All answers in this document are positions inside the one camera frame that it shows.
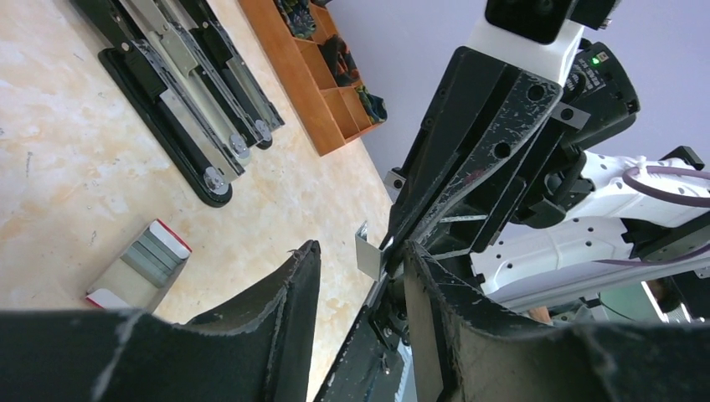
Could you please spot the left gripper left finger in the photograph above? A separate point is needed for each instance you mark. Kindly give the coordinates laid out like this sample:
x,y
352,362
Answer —
x,y
255,346

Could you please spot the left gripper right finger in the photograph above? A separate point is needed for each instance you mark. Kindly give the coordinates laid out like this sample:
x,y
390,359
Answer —
x,y
467,347

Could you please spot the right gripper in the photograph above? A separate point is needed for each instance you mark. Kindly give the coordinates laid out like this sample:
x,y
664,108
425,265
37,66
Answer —
x,y
483,158

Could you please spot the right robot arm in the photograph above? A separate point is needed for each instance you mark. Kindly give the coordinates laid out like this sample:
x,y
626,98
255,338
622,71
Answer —
x,y
640,219

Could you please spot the dark clip bundle bottom right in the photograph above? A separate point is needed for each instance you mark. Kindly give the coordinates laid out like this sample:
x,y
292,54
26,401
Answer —
x,y
373,105

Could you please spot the dark clip bundle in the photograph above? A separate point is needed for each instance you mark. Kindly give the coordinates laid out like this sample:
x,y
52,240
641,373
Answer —
x,y
297,17
373,105

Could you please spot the wooden compartment tray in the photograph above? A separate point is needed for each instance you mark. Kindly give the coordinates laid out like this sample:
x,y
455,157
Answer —
x,y
331,115

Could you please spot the black clip bundle centre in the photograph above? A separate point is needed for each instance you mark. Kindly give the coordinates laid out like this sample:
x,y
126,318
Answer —
x,y
339,61

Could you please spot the dark clip bundle top left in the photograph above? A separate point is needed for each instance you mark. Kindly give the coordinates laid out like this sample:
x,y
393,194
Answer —
x,y
297,17

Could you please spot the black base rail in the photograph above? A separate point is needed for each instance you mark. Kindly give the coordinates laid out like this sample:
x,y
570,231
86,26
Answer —
x,y
374,362

